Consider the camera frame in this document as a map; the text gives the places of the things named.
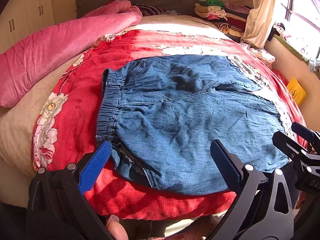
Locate blue denim lace-hem pants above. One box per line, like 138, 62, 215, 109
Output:
96, 55, 290, 195

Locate left hand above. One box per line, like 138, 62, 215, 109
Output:
106, 215, 129, 240

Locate yellow box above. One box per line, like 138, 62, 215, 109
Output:
286, 77, 308, 106

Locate cream curtain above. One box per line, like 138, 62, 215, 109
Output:
240, 0, 276, 49

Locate pink quilt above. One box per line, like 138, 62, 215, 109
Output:
1, 0, 143, 108

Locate stack of folded clothes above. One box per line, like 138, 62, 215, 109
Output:
194, 0, 251, 38

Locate cream wardrobe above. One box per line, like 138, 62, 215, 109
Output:
0, 0, 56, 54

